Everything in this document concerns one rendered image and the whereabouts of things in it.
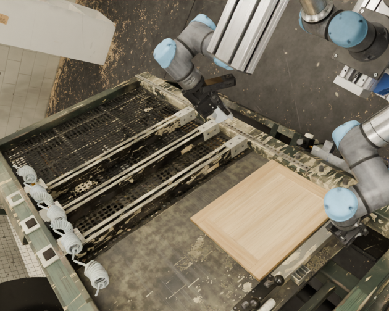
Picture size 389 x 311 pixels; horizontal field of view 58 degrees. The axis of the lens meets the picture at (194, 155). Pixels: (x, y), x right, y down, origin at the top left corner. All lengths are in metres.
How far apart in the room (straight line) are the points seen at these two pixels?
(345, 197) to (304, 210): 0.80
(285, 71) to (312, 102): 0.36
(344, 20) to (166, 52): 0.68
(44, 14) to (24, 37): 0.36
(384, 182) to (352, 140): 0.12
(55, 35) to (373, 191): 4.38
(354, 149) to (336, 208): 0.16
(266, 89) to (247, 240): 1.77
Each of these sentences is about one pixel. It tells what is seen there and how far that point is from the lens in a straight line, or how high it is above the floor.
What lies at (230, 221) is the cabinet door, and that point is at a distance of 1.64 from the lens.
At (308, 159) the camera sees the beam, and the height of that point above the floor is 0.83.
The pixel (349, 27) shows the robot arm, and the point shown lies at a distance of 1.42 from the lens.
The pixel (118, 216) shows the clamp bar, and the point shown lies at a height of 1.60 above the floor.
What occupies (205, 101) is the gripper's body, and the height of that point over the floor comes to 1.70.
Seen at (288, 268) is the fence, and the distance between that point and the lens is 1.48.
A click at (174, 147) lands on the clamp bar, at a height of 1.20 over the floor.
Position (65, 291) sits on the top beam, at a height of 1.91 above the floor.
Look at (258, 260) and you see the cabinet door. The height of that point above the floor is 1.31.
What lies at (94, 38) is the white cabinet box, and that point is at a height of 0.24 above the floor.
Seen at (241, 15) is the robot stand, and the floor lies 2.03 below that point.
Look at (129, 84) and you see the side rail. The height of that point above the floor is 0.98.
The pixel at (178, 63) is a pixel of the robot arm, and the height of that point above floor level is 1.83.
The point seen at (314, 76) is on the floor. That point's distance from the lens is 2.89.
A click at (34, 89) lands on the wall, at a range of 6.69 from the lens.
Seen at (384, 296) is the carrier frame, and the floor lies 0.79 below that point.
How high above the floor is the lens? 2.50
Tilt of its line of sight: 44 degrees down
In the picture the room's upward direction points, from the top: 89 degrees counter-clockwise
